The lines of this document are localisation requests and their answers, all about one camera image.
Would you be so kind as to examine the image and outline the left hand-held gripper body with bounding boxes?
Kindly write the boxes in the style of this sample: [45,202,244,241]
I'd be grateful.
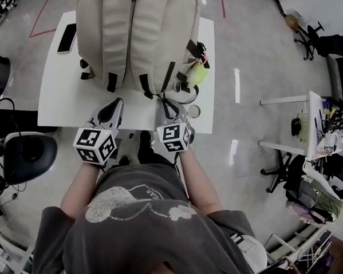
[71,118,125,167]

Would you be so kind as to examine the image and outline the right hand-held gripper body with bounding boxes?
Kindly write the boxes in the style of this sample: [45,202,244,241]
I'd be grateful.
[155,117,196,154]

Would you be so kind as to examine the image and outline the beige backpack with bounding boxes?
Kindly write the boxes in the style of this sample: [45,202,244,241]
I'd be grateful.
[74,0,213,110]

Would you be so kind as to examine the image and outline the person's left forearm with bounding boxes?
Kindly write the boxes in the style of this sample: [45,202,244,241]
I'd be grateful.
[58,161,108,220]

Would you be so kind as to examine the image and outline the person's right forearm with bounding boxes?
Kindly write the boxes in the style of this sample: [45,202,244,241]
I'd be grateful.
[177,145,224,217]

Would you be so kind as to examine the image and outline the person's right black shoe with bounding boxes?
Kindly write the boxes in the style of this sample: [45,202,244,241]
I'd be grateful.
[136,130,154,149]

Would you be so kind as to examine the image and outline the person's black trousers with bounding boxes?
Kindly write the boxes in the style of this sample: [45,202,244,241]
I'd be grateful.
[136,144,178,172]

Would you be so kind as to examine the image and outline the white table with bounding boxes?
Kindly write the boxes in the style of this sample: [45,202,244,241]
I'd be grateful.
[31,3,220,143]

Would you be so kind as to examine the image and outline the yellow-green plush toy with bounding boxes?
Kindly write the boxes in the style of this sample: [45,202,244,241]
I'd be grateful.
[184,61,210,85]

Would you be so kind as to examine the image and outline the dark grey stool seat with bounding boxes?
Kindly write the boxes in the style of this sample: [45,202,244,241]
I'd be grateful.
[2,130,60,186]

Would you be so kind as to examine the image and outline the black smartphone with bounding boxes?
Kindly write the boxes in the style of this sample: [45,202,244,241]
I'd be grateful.
[56,23,79,54]

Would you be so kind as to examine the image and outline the person's grey printed t-shirt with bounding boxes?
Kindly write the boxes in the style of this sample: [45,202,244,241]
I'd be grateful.
[26,157,258,274]

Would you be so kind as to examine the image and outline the black office chair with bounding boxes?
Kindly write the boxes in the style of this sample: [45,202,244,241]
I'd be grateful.
[259,148,310,204]
[293,21,328,62]
[321,153,343,186]

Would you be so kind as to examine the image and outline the small black bag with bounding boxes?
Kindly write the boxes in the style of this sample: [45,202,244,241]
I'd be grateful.
[290,117,303,137]

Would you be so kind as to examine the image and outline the white cluttered desk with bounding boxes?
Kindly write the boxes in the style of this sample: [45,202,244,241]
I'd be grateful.
[255,89,343,187]

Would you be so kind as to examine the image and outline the white waist pack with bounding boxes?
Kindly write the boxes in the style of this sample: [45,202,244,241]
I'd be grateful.
[229,231,268,274]

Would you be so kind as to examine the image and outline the white metal shelf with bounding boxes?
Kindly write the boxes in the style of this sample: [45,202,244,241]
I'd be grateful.
[0,229,36,274]

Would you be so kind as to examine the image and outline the small wooden guitar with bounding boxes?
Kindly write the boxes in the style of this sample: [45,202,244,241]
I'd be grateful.
[271,0,301,31]

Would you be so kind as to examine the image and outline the white metal rack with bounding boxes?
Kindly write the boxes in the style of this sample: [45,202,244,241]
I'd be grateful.
[265,225,337,274]

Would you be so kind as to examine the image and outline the pile of desk clutter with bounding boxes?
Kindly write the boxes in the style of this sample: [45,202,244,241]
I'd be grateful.
[312,96,343,158]

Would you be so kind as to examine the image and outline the pile of clothes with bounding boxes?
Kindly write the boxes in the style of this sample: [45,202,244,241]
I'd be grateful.
[285,164,343,227]

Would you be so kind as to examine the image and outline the black case cable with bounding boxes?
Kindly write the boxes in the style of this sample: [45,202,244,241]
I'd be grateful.
[0,97,18,134]

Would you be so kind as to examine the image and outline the black eyeglasses frame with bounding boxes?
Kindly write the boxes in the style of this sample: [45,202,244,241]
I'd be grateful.
[248,257,297,274]

